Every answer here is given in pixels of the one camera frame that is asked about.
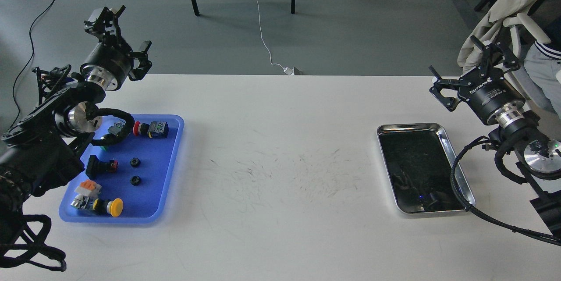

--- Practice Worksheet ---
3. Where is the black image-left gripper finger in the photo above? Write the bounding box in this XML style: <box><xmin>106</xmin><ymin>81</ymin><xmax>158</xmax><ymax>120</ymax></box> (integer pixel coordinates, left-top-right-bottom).
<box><xmin>84</xmin><ymin>5</ymin><xmax>126</xmax><ymax>47</ymax></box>
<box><xmin>128</xmin><ymin>40</ymin><xmax>152</xmax><ymax>81</ymax></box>

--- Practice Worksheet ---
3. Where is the black Robotiq gripper body image-right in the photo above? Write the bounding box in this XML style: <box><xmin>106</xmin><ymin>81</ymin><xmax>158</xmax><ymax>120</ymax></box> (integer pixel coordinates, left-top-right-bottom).
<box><xmin>458</xmin><ymin>68</ymin><xmax>525</xmax><ymax>125</ymax></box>

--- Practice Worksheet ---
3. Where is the black cylindrical gripper body image-left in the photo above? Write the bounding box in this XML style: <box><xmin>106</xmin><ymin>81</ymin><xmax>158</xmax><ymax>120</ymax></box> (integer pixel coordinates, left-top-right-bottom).
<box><xmin>81</xmin><ymin>43</ymin><xmax>132</xmax><ymax>91</ymax></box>

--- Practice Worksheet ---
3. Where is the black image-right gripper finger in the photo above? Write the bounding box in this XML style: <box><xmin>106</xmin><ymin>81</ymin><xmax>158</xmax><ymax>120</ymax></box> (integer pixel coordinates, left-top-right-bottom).
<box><xmin>428</xmin><ymin>66</ymin><xmax>461</xmax><ymax>112</ymax></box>
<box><xmin>470</xmin><ymin>35</ymin><xmax>519</xmax><ymax>75</ymax></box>

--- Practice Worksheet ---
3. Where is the small black gear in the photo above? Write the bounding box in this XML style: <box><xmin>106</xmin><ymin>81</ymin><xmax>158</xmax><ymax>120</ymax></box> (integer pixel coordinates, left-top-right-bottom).
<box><xmin>129</xmin><ymin>157</ymin><xmax>142</xmax><ymax>168</ymax></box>
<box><xmin>129</xmin><ymin>175</ymin><xmax>142</xmax><ymax>186</ymax></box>

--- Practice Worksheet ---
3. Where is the silver metal tray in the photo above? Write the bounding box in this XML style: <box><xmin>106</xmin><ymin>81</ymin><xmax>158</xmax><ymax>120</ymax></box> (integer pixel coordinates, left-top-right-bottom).
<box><xmin>376</xmin><ymin>123</ymin><xmax>476</xmax><ymax>217</ymax></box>

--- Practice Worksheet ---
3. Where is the blue plastic tray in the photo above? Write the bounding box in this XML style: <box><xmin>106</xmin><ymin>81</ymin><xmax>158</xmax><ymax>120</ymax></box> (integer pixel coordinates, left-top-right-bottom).
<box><xmin>59</xmin><ymin>114</ymin><xmax>185</xmax><ymax>224</ymax></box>

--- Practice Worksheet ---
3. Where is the beige jacket on chair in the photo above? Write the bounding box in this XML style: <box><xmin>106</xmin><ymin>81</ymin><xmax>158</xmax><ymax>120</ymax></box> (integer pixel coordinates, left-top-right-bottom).
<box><xmin>457</xmin><ymin>0</ymin><xmax>561</xmax><ymax>75</ymax></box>

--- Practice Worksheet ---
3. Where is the orange grey contact block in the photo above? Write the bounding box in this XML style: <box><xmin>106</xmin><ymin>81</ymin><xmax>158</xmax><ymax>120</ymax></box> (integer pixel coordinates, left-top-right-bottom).
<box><xmin>75</xmin><ymin>179</ymin><xmax>102</xmax><ymax>198</ymax></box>

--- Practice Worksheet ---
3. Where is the red push button switch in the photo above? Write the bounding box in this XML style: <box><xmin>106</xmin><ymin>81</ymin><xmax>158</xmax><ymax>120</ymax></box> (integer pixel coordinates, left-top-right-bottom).
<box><xmin>132</xmin><ymin>121</ymin><xmax>170</xmax><ymax>139</ymax></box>

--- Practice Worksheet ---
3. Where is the green push button switch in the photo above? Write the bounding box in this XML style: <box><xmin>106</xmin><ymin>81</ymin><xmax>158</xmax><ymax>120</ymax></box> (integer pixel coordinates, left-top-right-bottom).
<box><xmin>100</xmin><ymin>121</ymin><xmax>125</xmax><ymax>140</ymax></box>

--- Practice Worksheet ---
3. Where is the black floor cable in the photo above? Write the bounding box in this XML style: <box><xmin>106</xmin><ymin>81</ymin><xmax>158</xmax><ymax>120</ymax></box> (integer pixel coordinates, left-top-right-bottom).
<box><xmin>9</xmin><ymin>0</ymin><xmax>73</xmax><ymax>130</ymax></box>

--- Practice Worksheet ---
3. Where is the black push button switch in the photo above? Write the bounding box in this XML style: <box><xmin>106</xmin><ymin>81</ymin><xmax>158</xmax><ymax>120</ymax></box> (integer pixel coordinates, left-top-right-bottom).
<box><xmin>85</xmin><ymin>155</ymin><xmax>118</xmax><ymax>180</ymax></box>

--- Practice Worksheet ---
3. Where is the yellow push button switch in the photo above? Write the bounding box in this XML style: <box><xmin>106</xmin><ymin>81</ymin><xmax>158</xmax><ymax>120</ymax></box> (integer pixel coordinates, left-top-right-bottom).
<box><xmin>70</xmin><ymin>196</ymin><xmax>124</xmax><ymax>217</ymax></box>

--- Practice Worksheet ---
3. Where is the white floor cable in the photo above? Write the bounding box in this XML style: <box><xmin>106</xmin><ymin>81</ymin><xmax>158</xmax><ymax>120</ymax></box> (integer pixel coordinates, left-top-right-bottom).
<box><xmin>93</xmin><ymin>0</ymin><xmax>299</xmax><ymax>76</ymax></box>

